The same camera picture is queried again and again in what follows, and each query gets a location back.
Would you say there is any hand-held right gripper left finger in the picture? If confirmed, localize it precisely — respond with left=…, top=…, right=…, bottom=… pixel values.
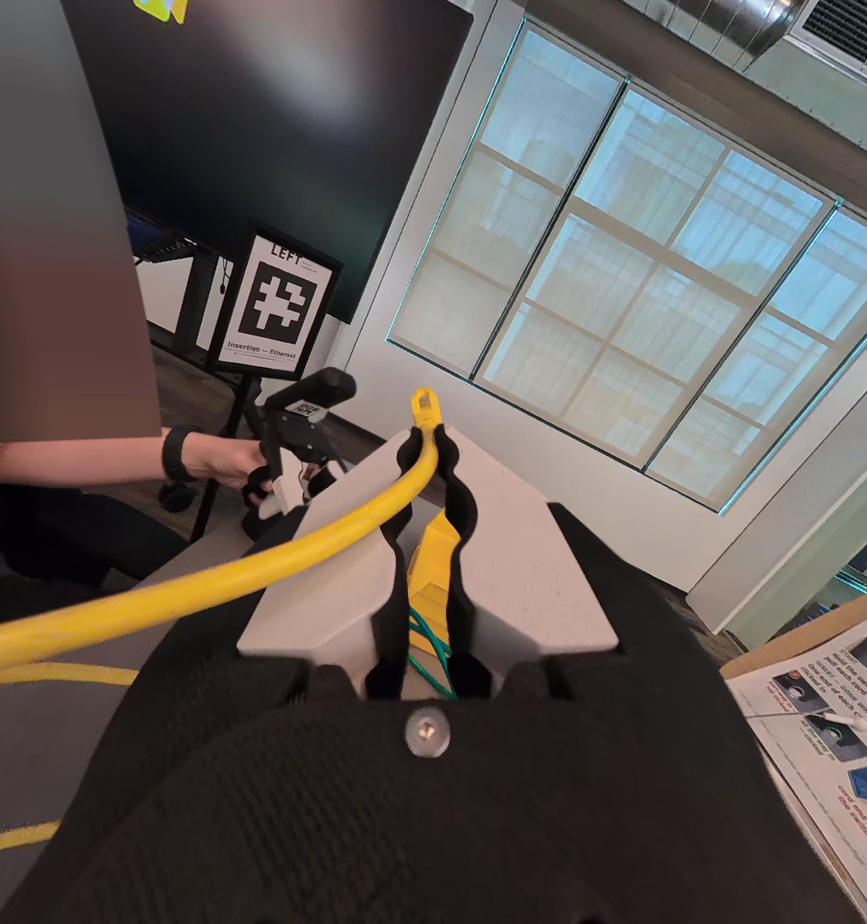
left=237, top=426, right=416, bottom=701

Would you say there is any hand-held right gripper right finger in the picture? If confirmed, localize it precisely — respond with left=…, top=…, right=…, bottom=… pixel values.
left=433, top=424, right=620, bottom=697

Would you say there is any yellow plastic bin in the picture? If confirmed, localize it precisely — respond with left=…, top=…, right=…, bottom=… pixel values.
left=407, top=507, right=455, bottom=697

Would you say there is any green ethernet cable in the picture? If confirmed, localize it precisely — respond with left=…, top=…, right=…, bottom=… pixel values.
left=408, top=610, right=458, bottom=699

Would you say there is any yellow ethernet cable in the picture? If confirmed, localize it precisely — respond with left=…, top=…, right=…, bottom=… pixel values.
left=0, top=388, right=445, bottom=861

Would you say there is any person's left forearm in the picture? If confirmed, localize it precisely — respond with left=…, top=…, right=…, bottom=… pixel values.
left=0, top=435, right=167, bottom=492

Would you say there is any person's left hand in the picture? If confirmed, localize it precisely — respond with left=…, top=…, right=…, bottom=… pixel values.
left=201, top=437, right=267, bottom=495

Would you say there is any black sign stand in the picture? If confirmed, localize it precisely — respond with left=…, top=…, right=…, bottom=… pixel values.
left=188, top=372, right=268, bottom=544

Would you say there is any black wristband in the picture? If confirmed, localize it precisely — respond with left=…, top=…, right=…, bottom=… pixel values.
left=161, top=426, right=205, bottom=483

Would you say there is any framed marker sign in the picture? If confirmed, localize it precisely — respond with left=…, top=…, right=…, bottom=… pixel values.
left=210, top=224, right=344, bottom=381

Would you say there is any black equipment stand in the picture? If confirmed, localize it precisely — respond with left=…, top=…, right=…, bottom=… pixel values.
left=127, top=205, right=234, bottom=362

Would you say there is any small screen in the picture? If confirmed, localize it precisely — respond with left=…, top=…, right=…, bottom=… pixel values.
left=127, top=209, right=166, bottom=252

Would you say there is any large black screen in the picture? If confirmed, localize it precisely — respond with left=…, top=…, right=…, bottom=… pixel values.
left=62, top=0, right=474, bottom=326

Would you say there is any large grid window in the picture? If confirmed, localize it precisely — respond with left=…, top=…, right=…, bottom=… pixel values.
left=384, top=18, right=867, bottom=515

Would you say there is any instruction sheet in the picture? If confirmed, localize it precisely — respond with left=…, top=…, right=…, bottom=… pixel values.
left=726, top=624, right=867, bottom=924

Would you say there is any white air vent unit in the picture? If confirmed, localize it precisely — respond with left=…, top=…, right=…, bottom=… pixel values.
left=740, top=0, right=867, bottom=149

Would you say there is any silver air duct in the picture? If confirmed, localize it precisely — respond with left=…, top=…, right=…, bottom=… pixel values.
left=617, top=0, right=820, bottom=73

